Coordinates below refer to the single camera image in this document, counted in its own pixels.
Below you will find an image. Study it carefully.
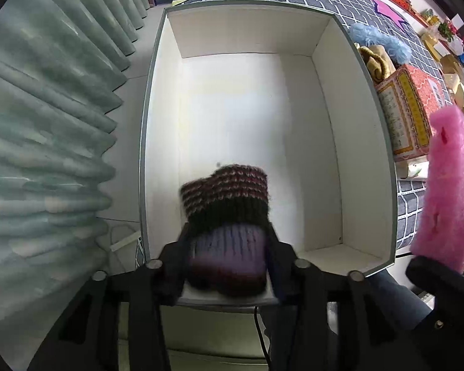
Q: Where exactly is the light blue fluffy item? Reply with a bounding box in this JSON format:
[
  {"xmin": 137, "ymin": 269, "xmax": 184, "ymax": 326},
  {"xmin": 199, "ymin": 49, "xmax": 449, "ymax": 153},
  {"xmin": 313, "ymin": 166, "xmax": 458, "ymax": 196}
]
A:
[{"xmin": 350, "ymin": 22, "xmax": 414, "ymax": 65}]

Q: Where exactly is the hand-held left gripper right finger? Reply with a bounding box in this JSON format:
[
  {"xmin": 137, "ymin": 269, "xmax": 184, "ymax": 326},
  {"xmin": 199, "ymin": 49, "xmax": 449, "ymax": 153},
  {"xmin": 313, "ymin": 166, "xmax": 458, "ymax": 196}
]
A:
[{"xmin": 265, "ymin": 222, "xmax": 430, "ymax": 371}]

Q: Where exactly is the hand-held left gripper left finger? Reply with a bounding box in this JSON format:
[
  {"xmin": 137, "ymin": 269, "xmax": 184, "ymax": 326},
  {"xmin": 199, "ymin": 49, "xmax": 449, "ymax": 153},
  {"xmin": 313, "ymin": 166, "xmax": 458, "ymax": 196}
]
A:
[{"xmin": 27, "ymin": 235, "xmax": 192, "ymax": 371}]

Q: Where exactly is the pale green curtain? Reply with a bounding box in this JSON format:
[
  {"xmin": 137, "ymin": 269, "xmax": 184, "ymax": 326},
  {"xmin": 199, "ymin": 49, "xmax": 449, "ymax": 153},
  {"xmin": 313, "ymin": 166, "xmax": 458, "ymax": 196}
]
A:
[{"xmin": 0, "ymin": 0, "xmax": 152, "ymax": 319}]

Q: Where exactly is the black cable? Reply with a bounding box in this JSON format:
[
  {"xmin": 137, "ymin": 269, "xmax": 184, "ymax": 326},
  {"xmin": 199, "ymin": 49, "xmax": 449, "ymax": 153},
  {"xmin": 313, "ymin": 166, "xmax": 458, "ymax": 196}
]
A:
[{"xmin": 253, "ymin": 306, "xmax": 273, "ymax": 369}]

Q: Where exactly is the striped knit hat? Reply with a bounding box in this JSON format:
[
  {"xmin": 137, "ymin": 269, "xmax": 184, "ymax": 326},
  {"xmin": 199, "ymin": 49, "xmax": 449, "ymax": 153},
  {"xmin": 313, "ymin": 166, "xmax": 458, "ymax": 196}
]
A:
[{"xmin": 179, "ymin": 165, "xmax": 272, "ymax": 296}]

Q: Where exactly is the red patterned carton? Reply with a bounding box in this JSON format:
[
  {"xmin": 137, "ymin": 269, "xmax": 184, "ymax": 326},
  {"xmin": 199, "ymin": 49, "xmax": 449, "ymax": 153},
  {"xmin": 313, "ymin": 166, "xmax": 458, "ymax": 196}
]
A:
[{"xmin": 376, "ymin": 64, "xmax": 455, "ymax": 163}]

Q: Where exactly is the white power strip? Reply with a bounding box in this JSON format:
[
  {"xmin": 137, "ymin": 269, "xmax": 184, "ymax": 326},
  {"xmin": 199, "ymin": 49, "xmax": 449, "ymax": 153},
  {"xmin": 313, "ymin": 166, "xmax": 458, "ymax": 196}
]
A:
[{"xmin": 110, "ymin": 232, "xmax": 142, "ymax": 252}]

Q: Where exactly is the pink fluffy plush item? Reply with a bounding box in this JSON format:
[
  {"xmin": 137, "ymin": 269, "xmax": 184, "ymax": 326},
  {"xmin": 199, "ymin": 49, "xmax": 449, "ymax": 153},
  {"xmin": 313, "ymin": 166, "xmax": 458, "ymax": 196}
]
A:
[{"xmin": 410, "ymin": 105, "xmax": 464, "ymax": 273}]

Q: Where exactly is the tan fleece item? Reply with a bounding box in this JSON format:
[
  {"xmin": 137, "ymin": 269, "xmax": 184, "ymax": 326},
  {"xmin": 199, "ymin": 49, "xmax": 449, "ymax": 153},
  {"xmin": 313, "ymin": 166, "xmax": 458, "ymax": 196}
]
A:
[{"xmin": 357, "ymin": 44, "xmax": 396, "ymax": 85}]

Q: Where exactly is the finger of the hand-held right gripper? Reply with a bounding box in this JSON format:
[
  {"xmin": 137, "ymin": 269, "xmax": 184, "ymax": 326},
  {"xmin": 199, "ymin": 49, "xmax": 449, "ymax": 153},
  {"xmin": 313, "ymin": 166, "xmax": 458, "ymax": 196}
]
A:
[{"xmin": 405, "ymin": 255, "xmax": 464, "ymax": 371}]

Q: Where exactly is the white storage box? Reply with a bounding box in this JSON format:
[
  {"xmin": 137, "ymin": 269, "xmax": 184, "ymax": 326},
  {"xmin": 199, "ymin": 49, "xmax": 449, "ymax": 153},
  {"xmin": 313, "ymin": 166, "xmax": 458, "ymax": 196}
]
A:
[{"xmin": 139, "ymin": 1, "xmax": 398, "ymax": 312}]

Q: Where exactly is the small cream cloth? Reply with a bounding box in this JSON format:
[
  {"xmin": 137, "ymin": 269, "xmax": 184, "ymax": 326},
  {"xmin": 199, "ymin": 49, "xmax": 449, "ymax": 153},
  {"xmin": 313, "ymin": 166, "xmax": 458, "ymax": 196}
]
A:
[{"xmin": 405, "ymin": 161, "xmax": 425, "ymax": 179}]

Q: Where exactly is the red shelf with assorted items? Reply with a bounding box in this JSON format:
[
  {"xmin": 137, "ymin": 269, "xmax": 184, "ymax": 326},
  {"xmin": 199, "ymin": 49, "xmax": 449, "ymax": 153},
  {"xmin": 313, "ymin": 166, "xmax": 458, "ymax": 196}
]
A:
[{"xmin": 333, "ymin": 0, "xmax": 464, "ymax": 124}]

